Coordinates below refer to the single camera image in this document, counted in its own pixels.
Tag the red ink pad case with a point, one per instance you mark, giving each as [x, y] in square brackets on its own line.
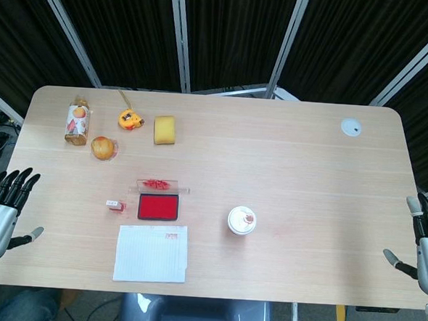
[158, 207]

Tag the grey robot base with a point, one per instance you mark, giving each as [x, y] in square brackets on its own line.
[197, 316]

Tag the yellow tape measure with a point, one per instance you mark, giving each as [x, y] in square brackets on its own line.
[128, 119]

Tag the black table control box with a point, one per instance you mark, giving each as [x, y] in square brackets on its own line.
[377, 309]

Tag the small red stamp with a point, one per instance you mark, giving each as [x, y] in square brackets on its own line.
[114, 206]

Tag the peach label juice bottle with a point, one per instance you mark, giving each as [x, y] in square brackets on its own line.
[77, 123]

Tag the yellow sponge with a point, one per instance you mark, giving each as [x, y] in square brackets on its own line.
[165, 130]

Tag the white lined paper sheet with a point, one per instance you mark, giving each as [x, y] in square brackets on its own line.
[150, 255]

